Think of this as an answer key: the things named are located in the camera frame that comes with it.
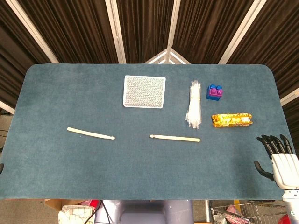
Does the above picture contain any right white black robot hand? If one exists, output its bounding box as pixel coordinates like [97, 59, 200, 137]
[254, 134, 299, 190]

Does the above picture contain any wooden drumstick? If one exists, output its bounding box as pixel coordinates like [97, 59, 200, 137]
[149, 134, 201, 143]
[67, 126, 116, 140]

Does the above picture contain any cardboard box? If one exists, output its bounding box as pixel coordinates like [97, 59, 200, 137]
[44, 199, 94, 212]

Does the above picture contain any gold foil snack pack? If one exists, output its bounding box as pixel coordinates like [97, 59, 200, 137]
[211, 112, 254, 128]

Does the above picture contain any white checked cloth bag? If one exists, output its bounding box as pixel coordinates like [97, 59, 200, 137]
[57, 204, 96, 224]

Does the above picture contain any blue felt table mat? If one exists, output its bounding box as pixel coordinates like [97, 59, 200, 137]
[0, 63, 299, 201]

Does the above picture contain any red plastic item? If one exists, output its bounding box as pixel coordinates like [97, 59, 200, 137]
[83, 199, 101, 209]

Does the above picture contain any blue toy building block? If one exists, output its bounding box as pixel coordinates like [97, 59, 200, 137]
[206, 84, 225, 102]

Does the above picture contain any purple toy building block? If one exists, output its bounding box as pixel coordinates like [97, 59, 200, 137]
[209, 88, 224, 98]

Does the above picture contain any lavender robot torso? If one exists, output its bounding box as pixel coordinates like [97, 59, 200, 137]
[94, 199, 194, 224]

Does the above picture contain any dark brown curtain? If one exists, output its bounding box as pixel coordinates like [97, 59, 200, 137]
[0, 0, 299, 115]

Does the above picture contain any metal wire shopping basket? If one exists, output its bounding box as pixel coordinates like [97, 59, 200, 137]
[210, 202, 287, 224]

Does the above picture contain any black torso cable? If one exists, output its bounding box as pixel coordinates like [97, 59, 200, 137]
[87, 200, 112, 224]

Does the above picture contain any white partition frame post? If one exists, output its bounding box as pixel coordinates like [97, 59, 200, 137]
[4, 0, 59, 64]
[163, 0, 182, 64]
[104, 0, 127, 64]
[218, 0, 267, 64]

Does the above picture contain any white wire mesh basket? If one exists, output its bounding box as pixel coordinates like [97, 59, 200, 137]
[122, 75, 167, 109]

